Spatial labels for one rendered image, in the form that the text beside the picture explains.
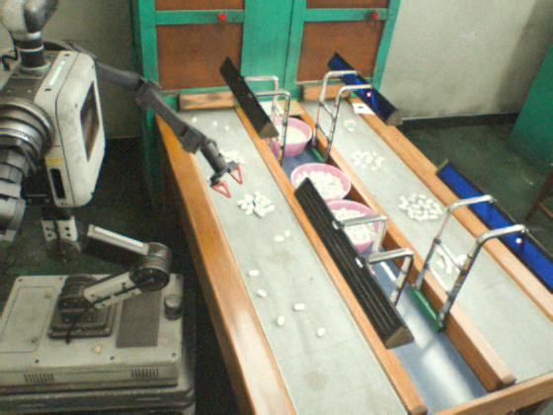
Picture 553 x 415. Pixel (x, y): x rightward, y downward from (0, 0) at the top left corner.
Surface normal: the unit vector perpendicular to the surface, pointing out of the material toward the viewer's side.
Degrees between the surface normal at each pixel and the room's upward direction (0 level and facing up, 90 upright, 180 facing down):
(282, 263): 0
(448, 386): 0
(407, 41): 90
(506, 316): 0
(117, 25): 90
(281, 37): 90
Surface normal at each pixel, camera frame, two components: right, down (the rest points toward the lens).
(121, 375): 0.13, 0.63
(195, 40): 0.34, 0.62
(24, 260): 0.11, -0.77
